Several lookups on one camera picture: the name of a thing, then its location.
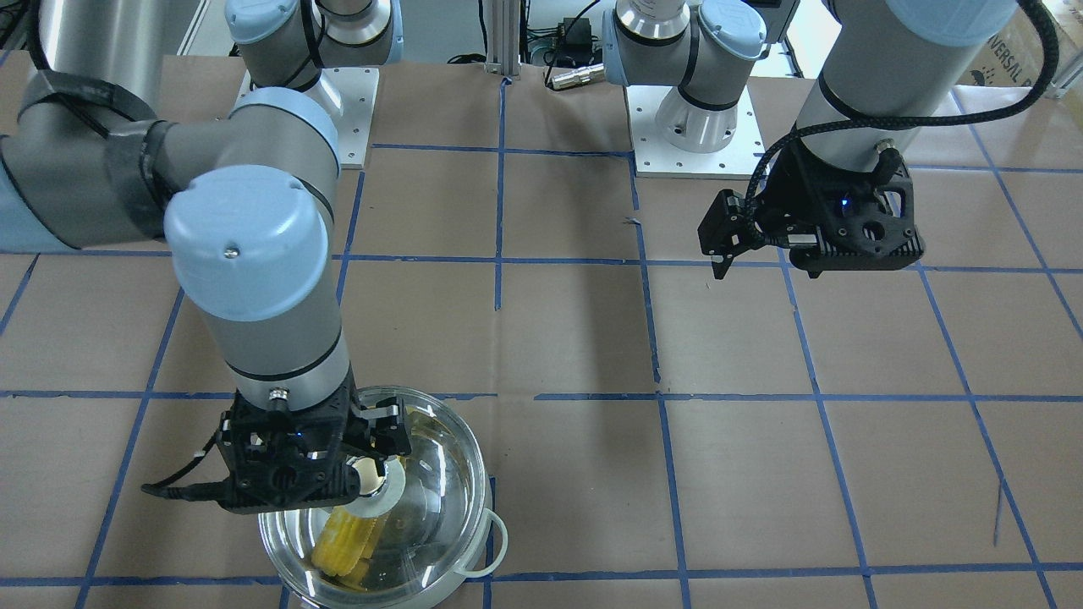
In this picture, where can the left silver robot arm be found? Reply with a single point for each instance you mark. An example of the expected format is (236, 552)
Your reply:
(892, 64)

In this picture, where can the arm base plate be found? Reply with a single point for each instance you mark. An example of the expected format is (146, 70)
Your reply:
(340, 105)
(698, 127)

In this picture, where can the pale green cooking pot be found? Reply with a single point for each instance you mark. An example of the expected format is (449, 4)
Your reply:
(474, 541)

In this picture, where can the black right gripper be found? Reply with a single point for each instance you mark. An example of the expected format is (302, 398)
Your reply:
(391, 435)

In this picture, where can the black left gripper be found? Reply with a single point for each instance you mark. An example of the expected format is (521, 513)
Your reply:
(787, 203)

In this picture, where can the cardboard box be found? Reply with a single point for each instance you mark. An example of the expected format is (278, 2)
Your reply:
(1013, 56)

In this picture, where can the aluminium frame post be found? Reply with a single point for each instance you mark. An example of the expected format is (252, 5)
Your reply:
(505, 33)

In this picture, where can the glass pot lid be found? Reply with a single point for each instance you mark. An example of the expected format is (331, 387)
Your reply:
(431, 491)

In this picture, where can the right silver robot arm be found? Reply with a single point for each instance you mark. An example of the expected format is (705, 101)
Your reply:
(243, 203)

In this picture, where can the yellow corn cob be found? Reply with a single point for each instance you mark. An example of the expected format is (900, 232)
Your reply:
(346, 545)

